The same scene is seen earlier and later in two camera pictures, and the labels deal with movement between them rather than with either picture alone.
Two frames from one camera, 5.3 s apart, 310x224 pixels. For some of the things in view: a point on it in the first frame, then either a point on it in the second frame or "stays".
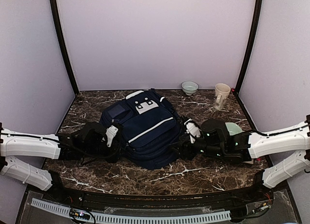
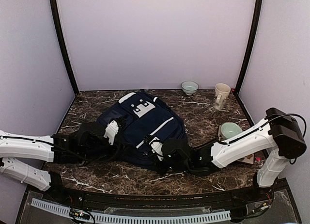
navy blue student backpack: (150, 127) stays
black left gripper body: (116, 141) stays
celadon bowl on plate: (233, 128) stays
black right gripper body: (211, 151) to (179, 167)
